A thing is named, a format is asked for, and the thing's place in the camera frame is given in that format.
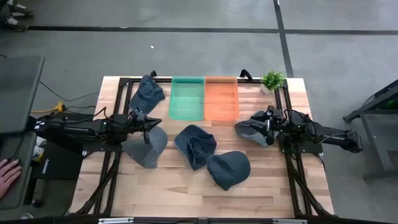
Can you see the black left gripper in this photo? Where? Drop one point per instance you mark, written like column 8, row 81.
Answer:
column 136, row 122

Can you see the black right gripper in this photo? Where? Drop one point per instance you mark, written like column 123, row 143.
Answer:
column 277, row 123

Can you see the grey and blue hat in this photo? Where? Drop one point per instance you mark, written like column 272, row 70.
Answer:
column 252, row 132

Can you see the grey bucket hat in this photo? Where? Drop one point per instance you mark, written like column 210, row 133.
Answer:
column 149, row 155

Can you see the blue denim bucket hat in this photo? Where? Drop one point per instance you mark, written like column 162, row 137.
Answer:
column 146, row 96

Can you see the dark blue bucket hat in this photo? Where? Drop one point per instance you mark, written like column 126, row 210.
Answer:
column 228, row 169

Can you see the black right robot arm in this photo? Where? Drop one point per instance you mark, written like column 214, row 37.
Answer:
column 329, row 132

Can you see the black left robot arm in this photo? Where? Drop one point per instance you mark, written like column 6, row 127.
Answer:
column 77, row 127

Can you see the green translucent plastic bin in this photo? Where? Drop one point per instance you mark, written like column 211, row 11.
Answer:
column 186, row 102

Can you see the small plant in white pot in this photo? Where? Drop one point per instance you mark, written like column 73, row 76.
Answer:
column 273, row 80

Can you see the orange translucent plastic bin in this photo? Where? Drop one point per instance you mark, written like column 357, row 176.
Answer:
column 221, row 99

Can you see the black front crossbar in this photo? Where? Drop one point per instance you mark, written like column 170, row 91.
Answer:
column 171, row 221

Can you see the black Trossen control box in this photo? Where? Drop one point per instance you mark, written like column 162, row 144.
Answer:
column 59, row 165

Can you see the white and yellow packet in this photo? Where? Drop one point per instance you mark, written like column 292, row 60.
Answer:
column 38, row 152

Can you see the black desk caster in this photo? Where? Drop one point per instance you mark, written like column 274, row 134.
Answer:
column 36, row 203

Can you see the dark grey desk panel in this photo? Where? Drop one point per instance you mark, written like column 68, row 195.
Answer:
column 18, row 93

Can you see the grey side desk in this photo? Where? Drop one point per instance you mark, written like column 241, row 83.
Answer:
column 25, row 186

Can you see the person's hand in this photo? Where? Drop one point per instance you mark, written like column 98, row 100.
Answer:
column 7, row 177

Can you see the person's dark shoe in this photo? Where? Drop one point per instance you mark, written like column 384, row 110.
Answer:
column 20, row 9
column 14, row 23

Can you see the black aluminium table frame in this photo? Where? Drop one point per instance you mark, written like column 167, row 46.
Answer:
column 277, row 98

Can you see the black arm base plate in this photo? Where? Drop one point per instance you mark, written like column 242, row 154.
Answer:
column 308, row 149
column 102, row 148

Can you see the black frame strut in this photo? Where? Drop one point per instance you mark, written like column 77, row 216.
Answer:
column 245, row 73
column 153, row 74

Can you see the silver crossbar bracket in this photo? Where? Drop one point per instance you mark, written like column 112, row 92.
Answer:
column 289, row 221
column 115, row 220

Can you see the grey metal table frame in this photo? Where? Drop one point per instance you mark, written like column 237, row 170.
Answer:
column 370, row 104

